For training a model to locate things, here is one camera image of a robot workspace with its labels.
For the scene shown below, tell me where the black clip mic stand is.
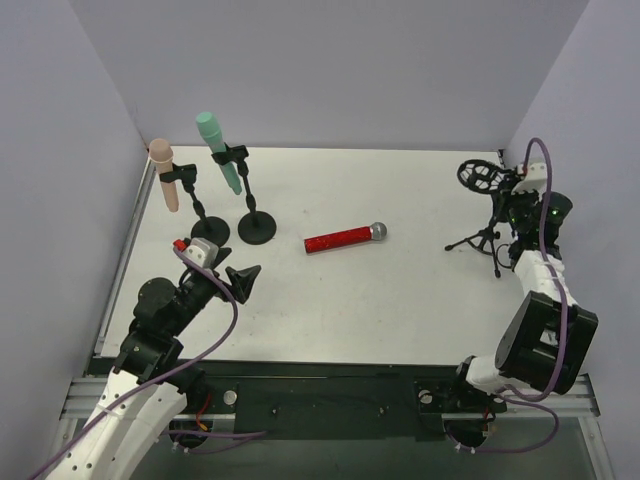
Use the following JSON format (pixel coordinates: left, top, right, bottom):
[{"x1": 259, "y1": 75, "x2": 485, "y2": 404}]
[
  {"x1": 212, "y1": 144, "x2": 277, "y2": 245},
  {"x1": 161, "y1": 164, "x2": 230, "y2": 247}
]

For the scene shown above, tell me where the black shock mount tripod stand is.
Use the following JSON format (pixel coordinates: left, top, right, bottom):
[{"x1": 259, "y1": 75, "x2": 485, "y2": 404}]
[{"x1": 444, "y1": 158, "x2": 518, "y2": 279}]

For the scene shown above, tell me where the pink microphone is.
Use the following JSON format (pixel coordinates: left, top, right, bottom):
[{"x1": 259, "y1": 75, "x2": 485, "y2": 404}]
[{"x1": 149, "y1": 138, "x2": 179, "y2": 213}]

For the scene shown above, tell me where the mint green microphone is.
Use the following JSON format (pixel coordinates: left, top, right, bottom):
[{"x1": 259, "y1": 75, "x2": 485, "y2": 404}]
[{"x1": 196, "y1": 111, "x2": 242, "y2": 195}]

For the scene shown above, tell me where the red glitter microphone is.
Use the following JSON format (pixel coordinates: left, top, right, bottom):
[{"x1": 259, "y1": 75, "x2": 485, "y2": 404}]
[{"x1": 304, "y1": 222, "x2": 388, "y2": 254}]

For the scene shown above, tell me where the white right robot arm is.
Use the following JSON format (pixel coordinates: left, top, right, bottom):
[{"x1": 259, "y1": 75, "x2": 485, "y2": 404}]
[{"x1": 457, "y1": 192, "x2": 599, "y2": 396}]

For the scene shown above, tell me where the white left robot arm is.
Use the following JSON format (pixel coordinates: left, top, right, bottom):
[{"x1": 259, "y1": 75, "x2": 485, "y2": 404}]
[{"x1": 32, "y1": 238, "x2": 262, "y2": 479}]

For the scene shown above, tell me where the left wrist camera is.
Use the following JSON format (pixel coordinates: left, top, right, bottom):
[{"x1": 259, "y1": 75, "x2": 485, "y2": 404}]
[{"x1": 173, "y1": 237, "x2": 220, "y2": 270}]

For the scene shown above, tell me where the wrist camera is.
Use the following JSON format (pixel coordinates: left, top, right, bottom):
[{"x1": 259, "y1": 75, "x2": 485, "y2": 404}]
[
  {"x1": 173, "y1": 237, "x2": 220, "y2": 270},
  {"x1": 512, "y1": 157, "x2": 547, "y2": 194}
]

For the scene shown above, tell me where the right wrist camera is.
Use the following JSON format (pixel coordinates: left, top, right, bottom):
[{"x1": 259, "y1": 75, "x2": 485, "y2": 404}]
[{"x1": 512, "y1": 157, "x2": 547, "y2": 194}]

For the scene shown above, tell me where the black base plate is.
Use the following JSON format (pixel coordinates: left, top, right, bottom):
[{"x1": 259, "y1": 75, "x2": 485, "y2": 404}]
[{"x1": 172, "y1": 360, "x2": 506, "y2": 441}]

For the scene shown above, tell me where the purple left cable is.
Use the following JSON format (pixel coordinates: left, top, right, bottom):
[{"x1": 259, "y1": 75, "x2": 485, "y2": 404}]
[{"x1": 24, "y1": 247, "x2": 269, "y2": 480}]

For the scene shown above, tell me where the purple cable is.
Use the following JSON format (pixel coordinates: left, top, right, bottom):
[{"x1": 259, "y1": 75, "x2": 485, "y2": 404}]
[
  {"x1": 24, "y1": 247, "x2": 269, "y2": 480},
  {"x1": 449, "y1": 138, "x2": 574, "y2": 455}
]

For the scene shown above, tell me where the aluminium rail frame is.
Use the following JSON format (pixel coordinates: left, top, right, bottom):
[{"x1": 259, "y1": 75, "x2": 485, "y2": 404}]
[{"x1": 86, "y1": 157, "x2": 598, "y2": 430}]

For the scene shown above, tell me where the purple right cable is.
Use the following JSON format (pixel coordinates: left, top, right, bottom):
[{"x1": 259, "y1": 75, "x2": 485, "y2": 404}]
[{"x1": 449, "y1": 138, "x2": 574, "y2": 455}]

